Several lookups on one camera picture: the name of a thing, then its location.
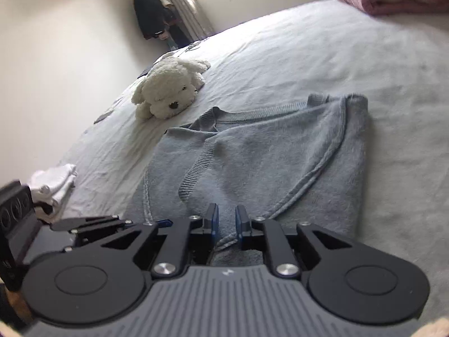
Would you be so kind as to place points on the white plush dog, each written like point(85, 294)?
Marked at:
point(168, 84)

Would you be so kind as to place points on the black phone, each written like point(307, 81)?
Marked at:
point(103, 117)

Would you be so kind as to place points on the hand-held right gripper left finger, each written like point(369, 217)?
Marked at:
point(214, 219)

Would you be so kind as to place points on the grey bed sheet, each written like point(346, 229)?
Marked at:
point(315, 59)

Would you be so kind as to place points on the grey-blue knit sweater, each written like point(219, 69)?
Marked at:
point(263, 158)

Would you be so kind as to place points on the dark hanging clothes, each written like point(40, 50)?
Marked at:
point(151, 10)

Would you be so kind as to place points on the pale curtain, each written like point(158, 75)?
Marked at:
point(189, 10)

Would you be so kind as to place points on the stack of white folded clothes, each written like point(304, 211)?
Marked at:
point(52, 186)

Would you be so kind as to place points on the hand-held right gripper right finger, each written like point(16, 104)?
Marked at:
point(240, 219)

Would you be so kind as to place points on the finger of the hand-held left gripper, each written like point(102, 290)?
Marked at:
point(91, 223)

